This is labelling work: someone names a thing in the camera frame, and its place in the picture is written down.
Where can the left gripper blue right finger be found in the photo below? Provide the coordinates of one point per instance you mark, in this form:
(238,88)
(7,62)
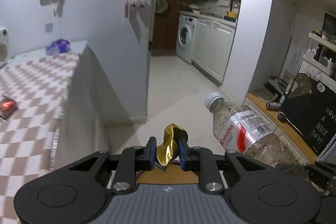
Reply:
(183,152)

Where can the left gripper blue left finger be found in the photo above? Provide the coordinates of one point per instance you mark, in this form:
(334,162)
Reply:
(149,153)

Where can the gold foil wrapper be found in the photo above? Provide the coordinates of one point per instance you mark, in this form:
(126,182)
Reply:
(168,150)

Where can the clear plastic water bottle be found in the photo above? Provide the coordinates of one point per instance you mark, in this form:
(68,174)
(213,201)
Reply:
(238,128)

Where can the red cigarette box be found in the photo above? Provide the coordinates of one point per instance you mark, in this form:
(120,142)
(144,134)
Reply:
(7,107)

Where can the black tote bag white text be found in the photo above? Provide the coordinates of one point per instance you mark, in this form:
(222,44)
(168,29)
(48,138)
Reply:
(310,109)

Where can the silver insulation table side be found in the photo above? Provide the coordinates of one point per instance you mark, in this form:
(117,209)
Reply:
(89,109)

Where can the white kitchen base cabinets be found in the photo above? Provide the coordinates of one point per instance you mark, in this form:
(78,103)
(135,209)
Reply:
(212,46)

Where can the white washing machine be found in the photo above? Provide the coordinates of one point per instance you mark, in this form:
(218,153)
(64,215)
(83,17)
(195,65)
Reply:
(187,32)

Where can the checkered brown white tablecloth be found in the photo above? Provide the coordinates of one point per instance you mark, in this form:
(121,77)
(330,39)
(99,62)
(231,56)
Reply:
(38,87)

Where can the blue purple plastic bag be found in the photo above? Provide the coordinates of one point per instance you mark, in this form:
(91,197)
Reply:
(58,47)

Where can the white plush sheep toy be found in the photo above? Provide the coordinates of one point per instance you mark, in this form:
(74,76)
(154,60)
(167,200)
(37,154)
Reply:
(138,3)

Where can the brown wooden door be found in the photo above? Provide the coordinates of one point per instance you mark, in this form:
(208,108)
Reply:
(165,27)

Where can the white space heater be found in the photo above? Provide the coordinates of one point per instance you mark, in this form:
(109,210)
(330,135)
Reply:
(4,46)

